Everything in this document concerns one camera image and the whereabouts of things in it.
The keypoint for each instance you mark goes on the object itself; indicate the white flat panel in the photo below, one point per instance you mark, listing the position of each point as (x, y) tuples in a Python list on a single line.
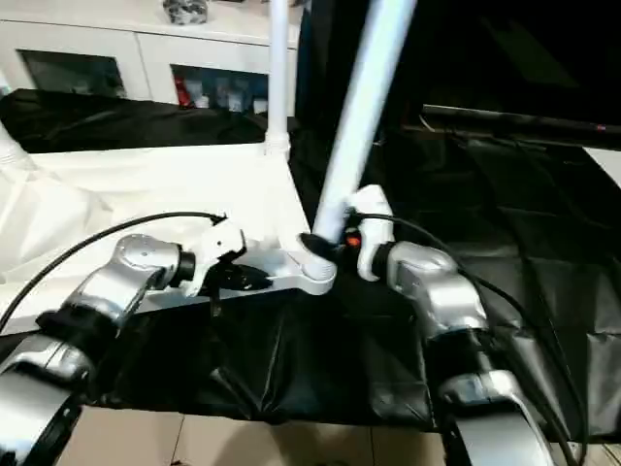
[(606, 165)]

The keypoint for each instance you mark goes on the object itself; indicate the white cup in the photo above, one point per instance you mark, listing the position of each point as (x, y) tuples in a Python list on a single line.
[(260, 106)]

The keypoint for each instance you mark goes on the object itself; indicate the black backdrop cloth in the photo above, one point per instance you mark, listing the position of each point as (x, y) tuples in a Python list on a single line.
[(485, 48)]

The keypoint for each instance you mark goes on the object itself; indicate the black plastic mat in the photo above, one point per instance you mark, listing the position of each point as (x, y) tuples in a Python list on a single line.
[(315, 364)]

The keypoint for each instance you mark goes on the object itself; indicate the white cabinet with glass doors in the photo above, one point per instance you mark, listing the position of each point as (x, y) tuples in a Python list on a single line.
[(145, 48)]

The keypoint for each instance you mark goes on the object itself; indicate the black bundle on cabinet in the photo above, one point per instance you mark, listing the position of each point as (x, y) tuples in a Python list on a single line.
[(184, 12)]

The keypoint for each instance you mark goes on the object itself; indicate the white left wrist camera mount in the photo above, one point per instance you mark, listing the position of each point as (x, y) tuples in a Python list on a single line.
[(218, 242)]

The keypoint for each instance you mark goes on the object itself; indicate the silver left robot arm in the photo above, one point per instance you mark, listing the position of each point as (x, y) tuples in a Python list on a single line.
[(126, 262)]

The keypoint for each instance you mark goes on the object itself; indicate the white plastic table leg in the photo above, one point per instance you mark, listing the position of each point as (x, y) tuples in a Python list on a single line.
[(364, 97), (277, 73), (12, 150)]

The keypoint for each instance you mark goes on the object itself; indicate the white plastic table top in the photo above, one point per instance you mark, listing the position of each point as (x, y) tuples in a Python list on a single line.
[(121, 184)]

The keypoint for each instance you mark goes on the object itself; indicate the black metal rod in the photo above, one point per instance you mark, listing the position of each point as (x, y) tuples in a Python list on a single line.
[(524, 121)]

